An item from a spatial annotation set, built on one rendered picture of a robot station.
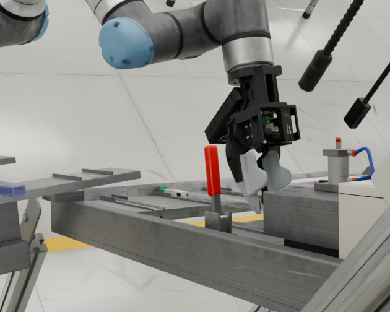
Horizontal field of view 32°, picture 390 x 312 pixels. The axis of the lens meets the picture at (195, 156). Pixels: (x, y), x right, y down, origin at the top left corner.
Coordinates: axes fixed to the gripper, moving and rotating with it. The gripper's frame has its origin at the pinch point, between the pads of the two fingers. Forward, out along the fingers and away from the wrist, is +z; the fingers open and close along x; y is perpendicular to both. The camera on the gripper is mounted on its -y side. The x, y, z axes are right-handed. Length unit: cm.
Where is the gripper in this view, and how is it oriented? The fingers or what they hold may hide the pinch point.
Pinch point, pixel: (259, 205)
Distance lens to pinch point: 102.6
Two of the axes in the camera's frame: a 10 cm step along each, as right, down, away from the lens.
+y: 5.3, -1.7, -8.3
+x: 8.4, -0.4, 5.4
